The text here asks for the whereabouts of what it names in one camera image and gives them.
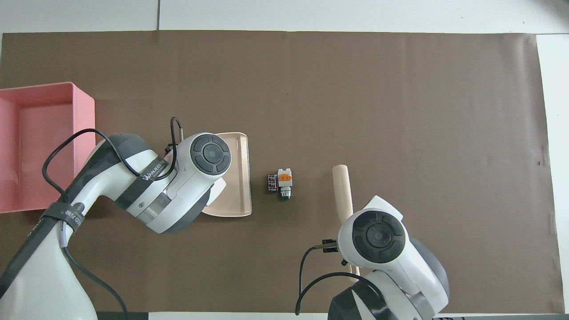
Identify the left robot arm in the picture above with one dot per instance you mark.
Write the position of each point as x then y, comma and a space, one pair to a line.
53, 266

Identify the beige plastic dustpan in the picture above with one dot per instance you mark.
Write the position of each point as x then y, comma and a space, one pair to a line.
235, 178

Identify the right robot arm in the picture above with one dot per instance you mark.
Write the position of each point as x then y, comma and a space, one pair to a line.
391, 262

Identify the pink plastic bin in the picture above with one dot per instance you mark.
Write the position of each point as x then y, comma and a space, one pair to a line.
40, 146

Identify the white orange push-button switch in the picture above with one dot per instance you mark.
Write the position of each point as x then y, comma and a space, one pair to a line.
284, 180

